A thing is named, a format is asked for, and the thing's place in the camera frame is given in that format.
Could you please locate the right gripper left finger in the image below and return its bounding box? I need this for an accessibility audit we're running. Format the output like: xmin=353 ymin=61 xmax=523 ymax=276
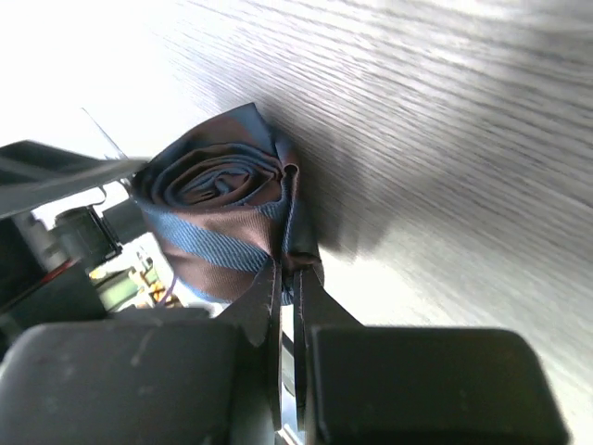
xmin=1 ymin=261 xmax=282 ymax=444

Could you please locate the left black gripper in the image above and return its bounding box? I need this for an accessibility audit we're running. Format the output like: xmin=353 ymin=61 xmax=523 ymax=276
xmin=1 ymin=140 xmax=147 ymax=324

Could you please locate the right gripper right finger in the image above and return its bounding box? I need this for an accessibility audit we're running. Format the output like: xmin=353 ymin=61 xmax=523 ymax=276
xmin=293 ymin=267 xmax=570 ymax=444

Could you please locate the blue brown striped tie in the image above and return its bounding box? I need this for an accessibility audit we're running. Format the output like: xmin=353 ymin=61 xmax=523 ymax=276
xmin=131 ymin=103 xmax=321 ymax=305

